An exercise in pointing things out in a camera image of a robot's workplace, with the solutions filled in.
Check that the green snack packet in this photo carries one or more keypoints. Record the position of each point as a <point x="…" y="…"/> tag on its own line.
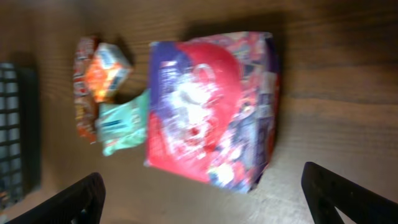
<point x="123" y="126"/>

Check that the small orange tissue box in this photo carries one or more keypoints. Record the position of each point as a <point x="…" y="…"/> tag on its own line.
<point x="107" y="71"/>

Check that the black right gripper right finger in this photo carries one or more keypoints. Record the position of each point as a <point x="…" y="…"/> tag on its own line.
<point x="328" y="193"/>

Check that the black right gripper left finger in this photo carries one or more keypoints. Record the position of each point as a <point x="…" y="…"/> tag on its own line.
<point x="81" y="202"/>

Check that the orange candy wrapper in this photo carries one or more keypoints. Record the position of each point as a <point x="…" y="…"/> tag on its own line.
<point x="86" y="110"/>

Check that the purple pink snack packet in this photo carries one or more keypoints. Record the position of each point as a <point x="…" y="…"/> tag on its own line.
<point x="213" y="107"/>

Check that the grey plastic basket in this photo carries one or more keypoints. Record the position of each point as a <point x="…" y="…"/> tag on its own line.
<point x="20" y="133"/>

